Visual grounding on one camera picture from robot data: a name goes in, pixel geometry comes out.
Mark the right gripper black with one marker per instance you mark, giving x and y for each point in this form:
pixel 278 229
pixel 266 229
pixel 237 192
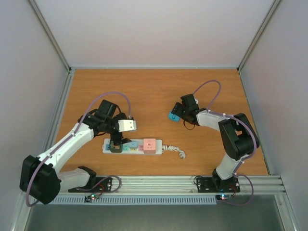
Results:
pixel 178 110

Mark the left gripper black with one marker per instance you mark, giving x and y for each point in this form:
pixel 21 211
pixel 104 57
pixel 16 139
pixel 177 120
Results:
pixel 115 138

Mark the blue round adapter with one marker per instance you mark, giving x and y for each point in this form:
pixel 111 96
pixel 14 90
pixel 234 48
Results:
pixel 173 117

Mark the dark green cube adapter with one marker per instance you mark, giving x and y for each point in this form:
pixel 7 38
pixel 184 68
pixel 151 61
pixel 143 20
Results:
pixel 115 148

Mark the pink cube adapter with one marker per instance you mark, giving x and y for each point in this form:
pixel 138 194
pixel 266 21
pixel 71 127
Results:
pixel 149 146

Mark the white power strip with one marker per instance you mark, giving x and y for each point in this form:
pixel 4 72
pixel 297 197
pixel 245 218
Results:
pixel 128 151

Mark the light blue small charger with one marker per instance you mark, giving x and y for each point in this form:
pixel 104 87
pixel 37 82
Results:
pixel 133 145

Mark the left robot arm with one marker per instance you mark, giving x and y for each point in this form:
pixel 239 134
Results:
pixel 41 177

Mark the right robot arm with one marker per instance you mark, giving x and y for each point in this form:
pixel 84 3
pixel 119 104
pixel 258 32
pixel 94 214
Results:
pixel 239 140

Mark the left controller board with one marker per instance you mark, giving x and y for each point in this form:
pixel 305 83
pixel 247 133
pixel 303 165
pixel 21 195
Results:
pixel 92 197

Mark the controller board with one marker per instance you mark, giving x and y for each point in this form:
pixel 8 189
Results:
pixel 223 197
pixel 92 197

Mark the right controller board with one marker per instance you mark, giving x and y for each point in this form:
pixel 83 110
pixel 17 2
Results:
pixel 223 197

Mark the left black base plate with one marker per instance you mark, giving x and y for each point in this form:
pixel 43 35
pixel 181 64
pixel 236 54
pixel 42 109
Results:
pixel 100 184

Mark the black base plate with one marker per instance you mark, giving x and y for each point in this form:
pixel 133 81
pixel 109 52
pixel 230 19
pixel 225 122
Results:
pixel 213 185
pixel 100 184

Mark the aluminium front rail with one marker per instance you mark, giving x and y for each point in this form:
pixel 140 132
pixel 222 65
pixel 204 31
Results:
pixel 176 185

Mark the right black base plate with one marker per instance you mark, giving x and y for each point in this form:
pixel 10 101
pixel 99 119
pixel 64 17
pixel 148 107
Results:
pixel 213 185

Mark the grey slotted cable duct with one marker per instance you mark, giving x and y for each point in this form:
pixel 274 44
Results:
pixel 114 200

